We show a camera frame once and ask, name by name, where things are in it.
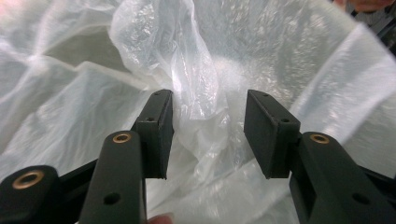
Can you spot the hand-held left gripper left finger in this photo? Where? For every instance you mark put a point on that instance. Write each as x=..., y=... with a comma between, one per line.
x=121, y=174

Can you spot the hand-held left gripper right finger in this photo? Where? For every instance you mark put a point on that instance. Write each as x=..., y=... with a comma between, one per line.
x=323, y=180

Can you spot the white plastic bag blue edge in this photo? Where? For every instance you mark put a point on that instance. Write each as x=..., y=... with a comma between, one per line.
x=218, y=46

